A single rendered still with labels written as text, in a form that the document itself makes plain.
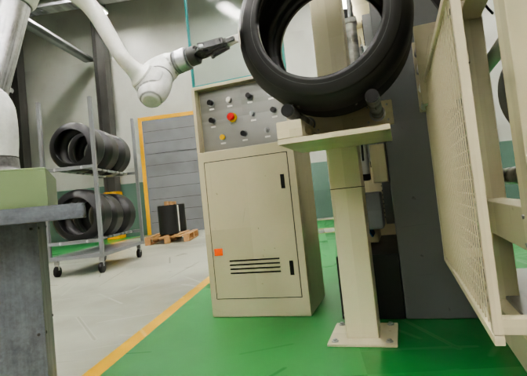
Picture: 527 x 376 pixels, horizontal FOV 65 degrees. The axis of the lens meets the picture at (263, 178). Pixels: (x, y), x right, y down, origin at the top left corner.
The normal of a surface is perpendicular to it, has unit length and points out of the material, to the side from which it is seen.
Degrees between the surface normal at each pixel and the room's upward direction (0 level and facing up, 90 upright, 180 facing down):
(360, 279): 90
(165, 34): 90
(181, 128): 90
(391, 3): 91
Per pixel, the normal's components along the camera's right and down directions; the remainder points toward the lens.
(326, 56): -0.32, -0.02
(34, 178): 0.39, -0.09
